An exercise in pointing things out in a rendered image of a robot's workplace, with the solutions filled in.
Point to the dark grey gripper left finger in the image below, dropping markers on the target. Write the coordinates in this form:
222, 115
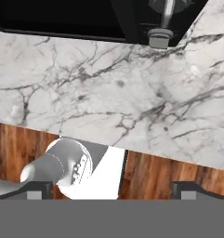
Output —
39, 187

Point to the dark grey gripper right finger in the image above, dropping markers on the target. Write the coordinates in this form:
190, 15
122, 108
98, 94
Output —
186, 187

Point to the white and grey round object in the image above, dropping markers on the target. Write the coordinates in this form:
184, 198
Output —
70, 161

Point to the grey metal tap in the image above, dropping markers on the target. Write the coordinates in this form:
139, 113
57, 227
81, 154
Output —
160, 36

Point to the black sink basin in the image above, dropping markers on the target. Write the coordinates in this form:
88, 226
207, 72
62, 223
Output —
70, 17

